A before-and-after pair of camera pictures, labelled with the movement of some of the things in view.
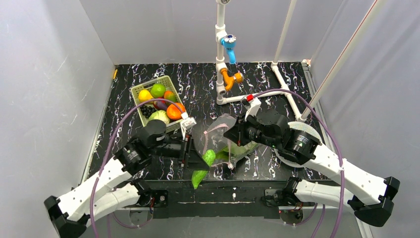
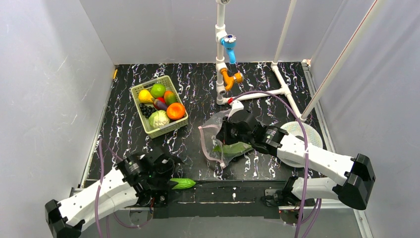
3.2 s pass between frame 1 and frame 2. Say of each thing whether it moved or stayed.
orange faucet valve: stayed
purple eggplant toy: stayed
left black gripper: moved
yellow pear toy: stayed
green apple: stayed
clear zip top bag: moved
